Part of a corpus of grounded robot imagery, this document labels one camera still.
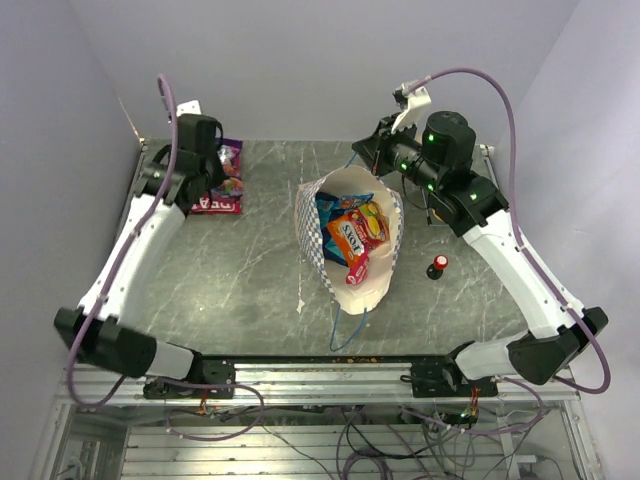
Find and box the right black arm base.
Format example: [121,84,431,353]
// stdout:
[400,356,499,399]

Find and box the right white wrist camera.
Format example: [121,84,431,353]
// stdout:
[391,82,431,134]

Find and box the red REAL crisps bag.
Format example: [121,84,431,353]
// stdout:
[188,138,245,216]

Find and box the red pink candy bag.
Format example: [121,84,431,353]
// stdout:
[210,175,244,200]

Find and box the purple Fox's candy bag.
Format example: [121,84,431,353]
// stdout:
[218,139,243,176]

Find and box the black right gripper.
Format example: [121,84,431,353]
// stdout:
[353,112,443,194]

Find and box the orange Fox's candy bag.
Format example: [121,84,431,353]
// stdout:
[328,201,390,286]

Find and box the black whiteboard stand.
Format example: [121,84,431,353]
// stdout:
[420,187,432,226]

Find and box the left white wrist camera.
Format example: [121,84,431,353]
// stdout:
[176,100,202,117]

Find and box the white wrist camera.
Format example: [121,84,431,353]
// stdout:
[391,82,431,134]
[176,100,202,117]

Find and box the blue checkered paper bag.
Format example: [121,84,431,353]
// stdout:
[294,152,404,353]

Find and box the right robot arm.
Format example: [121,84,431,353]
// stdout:
[352,111,609,396]

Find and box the blue snack bag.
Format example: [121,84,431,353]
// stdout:
[315,191,373,266]

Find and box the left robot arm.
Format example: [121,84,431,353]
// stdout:
[54,114,226,397]

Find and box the red emergency stop button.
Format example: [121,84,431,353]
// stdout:
[426,255,449,280]

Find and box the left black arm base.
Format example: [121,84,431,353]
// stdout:
[143,360,236,401]

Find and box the aluminium frame rail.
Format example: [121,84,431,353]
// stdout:
[74,363,579,407]

